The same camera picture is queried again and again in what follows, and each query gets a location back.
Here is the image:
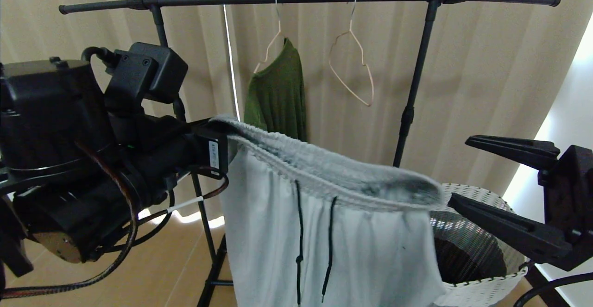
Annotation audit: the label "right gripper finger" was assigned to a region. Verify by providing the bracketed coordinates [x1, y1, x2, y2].
[447, 193, 573, 264]
[465, 135, 561, 171]

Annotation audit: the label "green shirt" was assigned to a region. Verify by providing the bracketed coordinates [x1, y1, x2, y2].
[243, 38, 308, 142]

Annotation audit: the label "beige curtain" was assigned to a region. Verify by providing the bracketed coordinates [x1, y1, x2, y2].
[0, 0, 593, 224]

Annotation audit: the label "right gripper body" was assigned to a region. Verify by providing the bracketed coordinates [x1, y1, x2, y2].
[537, 145, 593, 272]

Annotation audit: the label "pale grey shorts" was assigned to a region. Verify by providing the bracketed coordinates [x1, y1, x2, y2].
[208, 115, 449, 307]

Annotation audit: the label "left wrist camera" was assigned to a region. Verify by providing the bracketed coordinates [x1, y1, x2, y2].
[104, 42, 189, 115]

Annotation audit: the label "pink clothes hanger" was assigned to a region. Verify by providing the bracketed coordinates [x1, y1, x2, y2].
[328, 0, 375, 107]
[252, 0, 285, 74]

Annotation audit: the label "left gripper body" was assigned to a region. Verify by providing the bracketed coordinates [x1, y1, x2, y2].
[120, 115, 230, 206]

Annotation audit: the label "white laundry basket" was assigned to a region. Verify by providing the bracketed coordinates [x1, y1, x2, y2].
[429, 183, 530, 307]

